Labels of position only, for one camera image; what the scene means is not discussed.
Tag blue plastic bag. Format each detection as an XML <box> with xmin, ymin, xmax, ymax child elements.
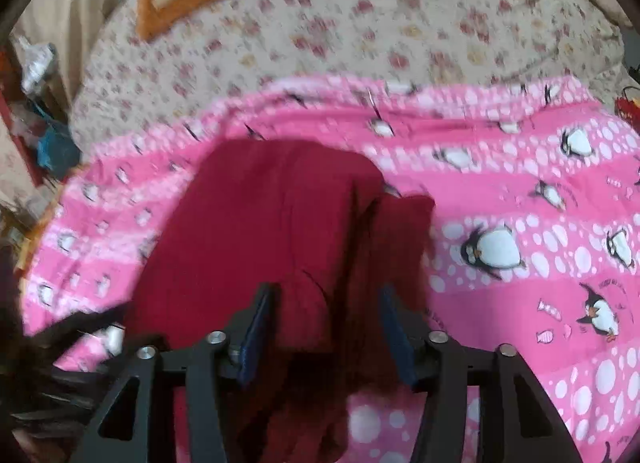
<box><xmin>37</xmin><ymin>118</ymin><xmax>82</xmax><ymax>182</ymax></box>

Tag pink penguin print blanket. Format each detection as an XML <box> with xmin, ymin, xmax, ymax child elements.
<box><xmin>20</xmin><ymin>74</ymin><xmax>640</xmax><ymax>463</ymax></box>

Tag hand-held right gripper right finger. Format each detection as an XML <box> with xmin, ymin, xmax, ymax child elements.
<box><xmin>378</xmin><ymin>285</ymin><xmax>583</xmax><ymax>463</ymax></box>

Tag floral bed sheet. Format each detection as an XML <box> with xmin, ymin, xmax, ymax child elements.
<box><xmin>70</xmin><ymin>0</ymin><xmax>626</xmax><ymax>156</ymax></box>

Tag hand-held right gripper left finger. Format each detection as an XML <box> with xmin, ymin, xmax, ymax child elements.
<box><xmin>67</xmin><ymin>283</ymin><xmax>281</xmax><ymax>463</ymax></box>

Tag dark red garment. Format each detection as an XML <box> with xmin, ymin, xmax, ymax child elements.
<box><xmin>122</xmin><ymin>139</ymin><xmax>436</xmax><ymax>463</ymax></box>

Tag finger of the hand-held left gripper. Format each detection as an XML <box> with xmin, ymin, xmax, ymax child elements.
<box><xmin>27</xmin><ymin>304</ymin><xmax>131</xmax><ymax>374</ymax></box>

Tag orange cloth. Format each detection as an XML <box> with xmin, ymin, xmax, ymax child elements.
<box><xmin>15</xmin><ymin>203</ymin><xmax>57</xmax><ymax>274</ymax></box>

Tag red bag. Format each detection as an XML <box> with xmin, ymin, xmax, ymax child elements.
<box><xmin>614</xmin><ymin>85</ymin><xmax>640</xmax><ymax>120</ymax></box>

